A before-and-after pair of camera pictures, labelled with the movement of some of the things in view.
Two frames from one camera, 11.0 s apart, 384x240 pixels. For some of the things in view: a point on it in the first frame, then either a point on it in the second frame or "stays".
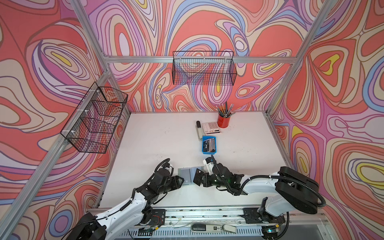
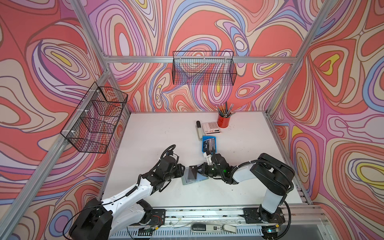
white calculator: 211,128 stays
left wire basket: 90,128 stays
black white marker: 199,130 stays
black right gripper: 206,181 -> 204,168
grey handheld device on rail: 213,228 stays
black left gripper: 175,181 -> 179,169
